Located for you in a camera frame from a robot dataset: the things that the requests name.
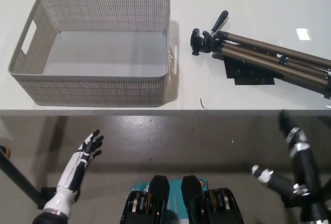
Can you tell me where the black tape patch on table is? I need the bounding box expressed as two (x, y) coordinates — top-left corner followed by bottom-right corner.
(223, 54), (275, 86)

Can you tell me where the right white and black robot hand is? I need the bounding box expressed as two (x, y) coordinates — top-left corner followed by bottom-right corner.
(251, 109), (331, 224)

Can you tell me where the dark metal table leg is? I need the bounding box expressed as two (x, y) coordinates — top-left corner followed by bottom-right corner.
(0, 148), (45, 207)

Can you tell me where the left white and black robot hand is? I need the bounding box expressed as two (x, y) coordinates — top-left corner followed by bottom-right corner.
(57, 129), (104, 191)

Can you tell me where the black robot body teal top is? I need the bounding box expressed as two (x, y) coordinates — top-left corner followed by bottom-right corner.
(120, 174), (245, 224)

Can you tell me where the grey perforated rectangular basket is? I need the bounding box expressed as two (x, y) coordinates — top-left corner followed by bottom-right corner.
(7, 0), (179, 107)

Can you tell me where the bronze and black tripod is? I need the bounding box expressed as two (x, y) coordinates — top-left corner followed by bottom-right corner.
(190, 10), (331, 101)

